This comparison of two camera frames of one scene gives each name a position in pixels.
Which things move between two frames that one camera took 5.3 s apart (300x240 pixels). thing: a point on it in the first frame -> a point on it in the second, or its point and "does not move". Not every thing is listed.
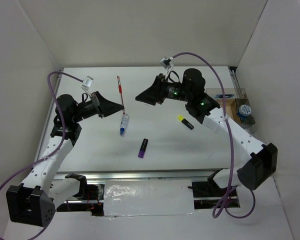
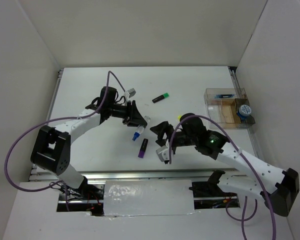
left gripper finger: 105,107 -> 138,118
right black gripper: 157,91 -> 159,129
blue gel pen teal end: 226,96 does not move
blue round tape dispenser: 244,111 does not move
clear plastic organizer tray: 237,106 does not move
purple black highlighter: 141,153 does not move
